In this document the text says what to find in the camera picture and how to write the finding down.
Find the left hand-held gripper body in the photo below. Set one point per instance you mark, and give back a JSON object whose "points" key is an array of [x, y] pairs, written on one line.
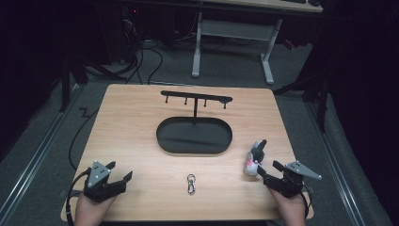
{"points": [[98, 188]]}

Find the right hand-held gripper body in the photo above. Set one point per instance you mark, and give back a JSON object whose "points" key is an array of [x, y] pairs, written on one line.
{"points": [[290, 183]]}

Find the small red object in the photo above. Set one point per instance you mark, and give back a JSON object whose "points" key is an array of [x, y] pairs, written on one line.
{"points": [[289, 44]]}

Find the white-legged desk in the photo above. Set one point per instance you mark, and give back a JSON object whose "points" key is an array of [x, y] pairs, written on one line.
{"points": [[235, 29]]}

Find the metal floor rail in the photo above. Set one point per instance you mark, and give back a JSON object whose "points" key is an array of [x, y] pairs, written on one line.
{"points": [[37, 157], [338, 169]]}

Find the black key rack with tray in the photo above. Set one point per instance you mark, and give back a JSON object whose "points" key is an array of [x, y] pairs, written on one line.
{"points": [[194, 138]]}

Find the person's right hand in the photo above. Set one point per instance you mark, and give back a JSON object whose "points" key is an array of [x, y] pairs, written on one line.
{"points": [[290, 210]]}

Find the grey tape piece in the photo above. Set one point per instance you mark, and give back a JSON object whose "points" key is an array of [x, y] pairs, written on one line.
{"points": [[66, 194]]}

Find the person's left hand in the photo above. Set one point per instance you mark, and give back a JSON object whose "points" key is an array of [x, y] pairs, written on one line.
{"points": [[92, 212]]}

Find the black metal stand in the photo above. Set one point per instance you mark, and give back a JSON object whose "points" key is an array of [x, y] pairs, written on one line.
{"points": [[320, 94], [67, 84]]}

